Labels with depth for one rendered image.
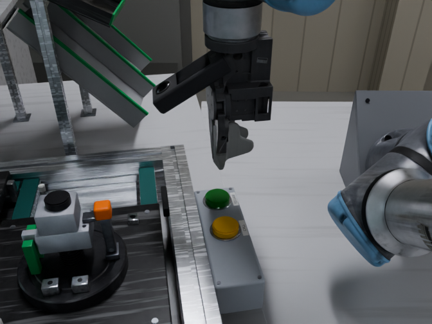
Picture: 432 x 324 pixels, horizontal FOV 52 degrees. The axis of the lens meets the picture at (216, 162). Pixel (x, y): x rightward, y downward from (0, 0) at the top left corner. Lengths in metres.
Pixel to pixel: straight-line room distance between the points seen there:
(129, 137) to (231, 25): 0.61
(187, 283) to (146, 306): 0.06
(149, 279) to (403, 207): 0.33
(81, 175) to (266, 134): 0.48
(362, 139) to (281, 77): 2.43
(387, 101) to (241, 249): 0.43
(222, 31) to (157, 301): 0.34
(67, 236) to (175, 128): 0.61
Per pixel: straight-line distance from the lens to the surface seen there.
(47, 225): 0.56
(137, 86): 0.98
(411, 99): 0.93
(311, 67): 3.29
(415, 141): 0.70
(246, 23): 0.56
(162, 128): 1.13
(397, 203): 0.57
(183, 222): 0.70
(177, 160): 0.83
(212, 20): 0.56
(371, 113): 0.90
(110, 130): 1.14
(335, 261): 0.80
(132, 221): 0.68
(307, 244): 0.82
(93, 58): 0.97
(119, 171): 0.84
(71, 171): 0.85
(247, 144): 0.65
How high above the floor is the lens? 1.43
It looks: 35 degrees down
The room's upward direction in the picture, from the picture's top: straight up
